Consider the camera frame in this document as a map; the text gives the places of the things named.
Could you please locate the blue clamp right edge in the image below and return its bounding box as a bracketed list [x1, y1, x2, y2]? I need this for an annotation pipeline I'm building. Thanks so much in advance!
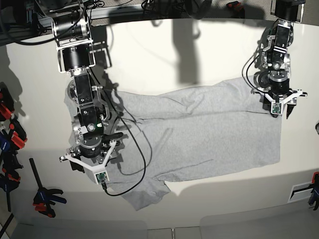
[308, 172, 319, 211]

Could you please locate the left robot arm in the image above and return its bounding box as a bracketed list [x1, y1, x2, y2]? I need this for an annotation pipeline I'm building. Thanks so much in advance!
[257, 0, 308, 118]

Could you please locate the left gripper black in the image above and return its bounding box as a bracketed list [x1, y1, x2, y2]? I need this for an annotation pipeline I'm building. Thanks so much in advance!
[263, 71, 297, 119]

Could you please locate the white label plate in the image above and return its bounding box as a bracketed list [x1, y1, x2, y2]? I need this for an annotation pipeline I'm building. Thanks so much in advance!
[288, 182, 312, 203]

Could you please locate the blue black bar clamp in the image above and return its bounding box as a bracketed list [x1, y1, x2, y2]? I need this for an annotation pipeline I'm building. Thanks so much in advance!
[29, 158, 67, 218]

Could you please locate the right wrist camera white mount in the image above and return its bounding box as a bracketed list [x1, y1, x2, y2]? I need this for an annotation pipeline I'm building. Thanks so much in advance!
[59, 140, 117, 185]

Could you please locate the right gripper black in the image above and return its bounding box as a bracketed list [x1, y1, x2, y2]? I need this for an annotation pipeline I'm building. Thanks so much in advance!
[70, 135, 102, 172]

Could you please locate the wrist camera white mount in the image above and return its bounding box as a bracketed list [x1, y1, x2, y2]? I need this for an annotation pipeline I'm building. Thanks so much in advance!
[59, 140, 117, 185]
[251, 88, 308, 115]

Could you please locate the red black clamp top left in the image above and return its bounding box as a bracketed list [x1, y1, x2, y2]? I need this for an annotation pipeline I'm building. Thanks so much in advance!
[0, 82, 14, 122]

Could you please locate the red black clamp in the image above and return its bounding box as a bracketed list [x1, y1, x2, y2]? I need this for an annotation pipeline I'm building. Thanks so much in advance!
[0, 82, 14, 122]
[8, 119, 27, 151]

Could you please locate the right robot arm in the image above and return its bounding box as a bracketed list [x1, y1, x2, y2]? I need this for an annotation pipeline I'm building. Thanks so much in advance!
[47, 0, 109, 171]

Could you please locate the grey T-shirt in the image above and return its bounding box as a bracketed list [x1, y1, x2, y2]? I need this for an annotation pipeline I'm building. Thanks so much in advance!
[106, 78, 282, 210]

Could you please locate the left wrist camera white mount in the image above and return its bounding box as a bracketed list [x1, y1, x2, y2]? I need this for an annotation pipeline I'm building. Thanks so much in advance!
[251, 88, 308, 115]

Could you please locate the black camera cable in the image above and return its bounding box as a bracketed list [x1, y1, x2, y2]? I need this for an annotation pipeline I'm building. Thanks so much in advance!
[89, 67, 153, 197]

